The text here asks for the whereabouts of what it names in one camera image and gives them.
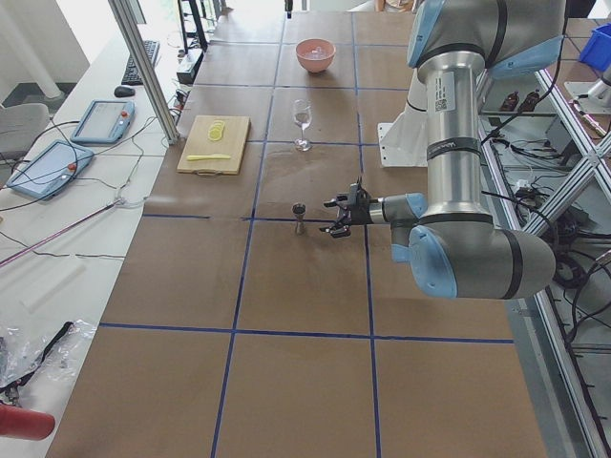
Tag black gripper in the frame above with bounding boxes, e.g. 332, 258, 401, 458
319, 182, 383, 238

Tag steel jigger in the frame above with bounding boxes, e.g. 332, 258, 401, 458
292, 202, 306, 235

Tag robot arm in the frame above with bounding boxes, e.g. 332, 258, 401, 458
327, 1, 566, 300

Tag clear wine glass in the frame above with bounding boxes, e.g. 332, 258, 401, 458
292, 99, 312, 152

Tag pile of ice cubes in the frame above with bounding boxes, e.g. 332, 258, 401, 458
304, 46, 327, 61

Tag lemon slice one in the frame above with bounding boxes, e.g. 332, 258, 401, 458
207, 130, 222, 141

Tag yellow plastic knife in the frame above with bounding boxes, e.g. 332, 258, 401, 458
186, 154, 232, 161

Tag bamboo cutting board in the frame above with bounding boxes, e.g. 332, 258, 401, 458
177, 115, 250, 175

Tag pink bowl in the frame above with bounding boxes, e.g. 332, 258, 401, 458
295, 38, 336, 73

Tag reach grabber tool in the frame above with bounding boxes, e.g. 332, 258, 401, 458
1, 197, 148, 267

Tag black keyboard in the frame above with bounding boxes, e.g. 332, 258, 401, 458
120, 39, 161, 86

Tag black computer mouse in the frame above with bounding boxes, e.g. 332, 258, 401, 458
114, 86, 136, 98

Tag far blue teach pendant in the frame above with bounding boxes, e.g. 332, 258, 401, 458
71, 100, 135, 145

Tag blue teach pendant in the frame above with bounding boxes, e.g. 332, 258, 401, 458
71, 100, 135, 145
7, 140, 94, 199

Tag near blue teach pendant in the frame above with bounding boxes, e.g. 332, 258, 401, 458
7, 140, 94, 199

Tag blue storage bin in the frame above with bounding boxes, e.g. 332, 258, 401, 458
579, 23, 611, 72

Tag clear plastic bag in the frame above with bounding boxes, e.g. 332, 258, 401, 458
1, 320, 97, 390

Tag red cylinder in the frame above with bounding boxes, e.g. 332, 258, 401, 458
1, 405, 55, 441

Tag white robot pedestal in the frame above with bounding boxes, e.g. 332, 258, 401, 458
377, 71, 428, 168

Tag aluminium frame post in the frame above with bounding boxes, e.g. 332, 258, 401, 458
108, 0, 179, 145

